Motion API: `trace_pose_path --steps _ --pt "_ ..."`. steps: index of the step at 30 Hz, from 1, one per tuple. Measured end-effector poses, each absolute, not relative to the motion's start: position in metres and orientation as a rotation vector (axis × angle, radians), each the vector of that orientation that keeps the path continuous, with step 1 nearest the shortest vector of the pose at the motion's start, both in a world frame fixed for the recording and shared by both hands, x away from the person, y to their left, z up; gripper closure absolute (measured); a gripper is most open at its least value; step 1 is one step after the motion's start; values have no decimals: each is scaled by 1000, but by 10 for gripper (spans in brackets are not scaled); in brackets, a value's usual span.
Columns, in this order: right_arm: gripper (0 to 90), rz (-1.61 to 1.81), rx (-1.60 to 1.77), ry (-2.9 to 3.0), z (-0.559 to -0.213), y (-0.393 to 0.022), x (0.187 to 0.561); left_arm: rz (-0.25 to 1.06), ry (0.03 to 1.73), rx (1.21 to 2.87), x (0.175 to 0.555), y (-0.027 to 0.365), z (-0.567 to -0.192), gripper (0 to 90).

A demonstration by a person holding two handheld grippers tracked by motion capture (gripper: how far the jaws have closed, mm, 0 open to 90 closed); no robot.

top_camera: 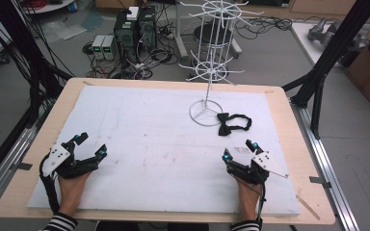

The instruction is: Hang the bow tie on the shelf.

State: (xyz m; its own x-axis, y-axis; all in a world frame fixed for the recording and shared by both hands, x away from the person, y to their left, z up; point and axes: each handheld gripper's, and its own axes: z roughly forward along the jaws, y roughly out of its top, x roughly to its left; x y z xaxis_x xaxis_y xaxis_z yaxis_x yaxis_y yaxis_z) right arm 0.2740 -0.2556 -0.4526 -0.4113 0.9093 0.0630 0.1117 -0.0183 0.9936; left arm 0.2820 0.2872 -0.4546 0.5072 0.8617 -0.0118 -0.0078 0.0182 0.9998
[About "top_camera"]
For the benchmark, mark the clear plastic sheet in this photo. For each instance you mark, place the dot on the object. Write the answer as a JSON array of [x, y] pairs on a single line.
[[64, 30]]

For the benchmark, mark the black round stool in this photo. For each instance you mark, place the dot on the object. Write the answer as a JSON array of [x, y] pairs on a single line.
[[207, 33]]

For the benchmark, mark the white box device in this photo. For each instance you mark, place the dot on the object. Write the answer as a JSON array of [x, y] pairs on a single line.
[[133, 13]]

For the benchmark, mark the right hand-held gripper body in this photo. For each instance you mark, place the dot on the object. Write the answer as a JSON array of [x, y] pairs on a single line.
[[263, 163]]

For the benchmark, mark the light wooden table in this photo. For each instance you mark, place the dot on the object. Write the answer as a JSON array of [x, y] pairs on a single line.
[[285, 128]]

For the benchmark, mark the person's left hand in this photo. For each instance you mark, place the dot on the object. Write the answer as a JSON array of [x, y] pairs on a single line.
[[70, 192]]

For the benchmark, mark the thin wooden stick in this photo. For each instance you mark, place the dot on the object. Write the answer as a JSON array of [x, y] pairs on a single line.
[[308, 207]]

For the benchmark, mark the black metal frame post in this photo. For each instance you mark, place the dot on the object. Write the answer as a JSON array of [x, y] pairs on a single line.
[[334, 48]]

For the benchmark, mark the black computer tower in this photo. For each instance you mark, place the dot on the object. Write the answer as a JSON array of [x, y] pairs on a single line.
[[125, 35], [147, 29]]

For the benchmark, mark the person's right hand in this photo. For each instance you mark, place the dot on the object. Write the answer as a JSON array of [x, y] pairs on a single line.
[[249, 199]]

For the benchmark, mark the grey tape piece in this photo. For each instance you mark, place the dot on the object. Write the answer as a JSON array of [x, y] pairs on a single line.
[[318, 180], [25, 166]]

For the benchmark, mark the grey power supply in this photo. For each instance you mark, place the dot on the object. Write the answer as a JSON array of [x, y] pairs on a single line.
[[98, 46], [110, 47]]

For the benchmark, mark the black bow tie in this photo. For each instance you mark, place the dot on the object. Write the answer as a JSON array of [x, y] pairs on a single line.
[[224, 124]]

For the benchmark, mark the person's dark lap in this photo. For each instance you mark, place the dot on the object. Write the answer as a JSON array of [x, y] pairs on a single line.
[[147, 227]]

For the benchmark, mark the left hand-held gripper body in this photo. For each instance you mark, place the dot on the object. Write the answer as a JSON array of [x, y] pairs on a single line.
[[58, 157]]

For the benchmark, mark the aluminium rail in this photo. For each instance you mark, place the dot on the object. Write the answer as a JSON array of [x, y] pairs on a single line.
[[330, 179], [9, 154]]

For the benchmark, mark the white foam board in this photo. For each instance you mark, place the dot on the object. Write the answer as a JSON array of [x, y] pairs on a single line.
[[141, 144]]

